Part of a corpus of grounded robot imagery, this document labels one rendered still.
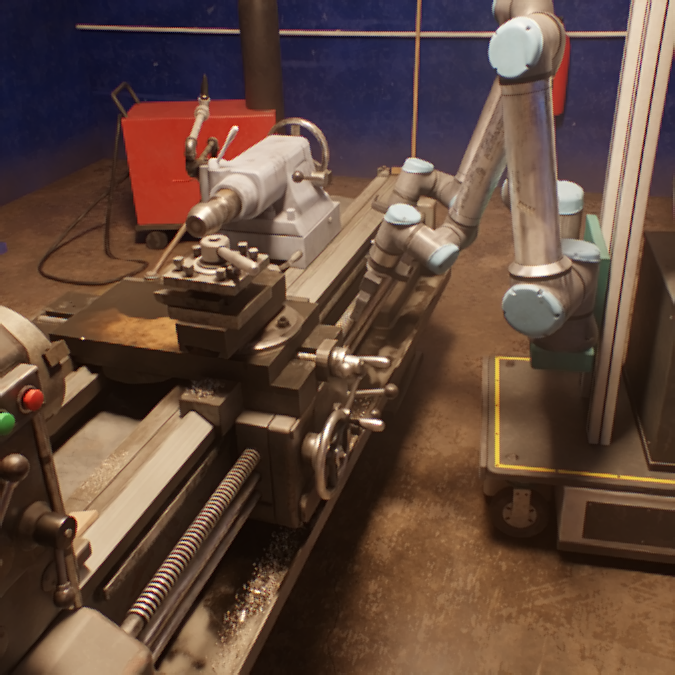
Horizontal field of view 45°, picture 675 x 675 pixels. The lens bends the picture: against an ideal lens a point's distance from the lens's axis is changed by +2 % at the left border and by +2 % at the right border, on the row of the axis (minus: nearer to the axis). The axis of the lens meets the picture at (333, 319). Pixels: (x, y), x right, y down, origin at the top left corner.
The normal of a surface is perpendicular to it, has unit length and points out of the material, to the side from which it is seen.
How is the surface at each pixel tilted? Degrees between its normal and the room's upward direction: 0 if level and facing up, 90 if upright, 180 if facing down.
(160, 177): 90
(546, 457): 0
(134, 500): 36
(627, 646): 0
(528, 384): 0
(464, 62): 90
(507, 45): 83
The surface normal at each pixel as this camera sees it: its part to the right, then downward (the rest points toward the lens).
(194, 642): -0.04, -0.89
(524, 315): -0.55, 0.48
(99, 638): 0.47, -0.69
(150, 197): 0.01, 0.46
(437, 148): -0.33, 0.44
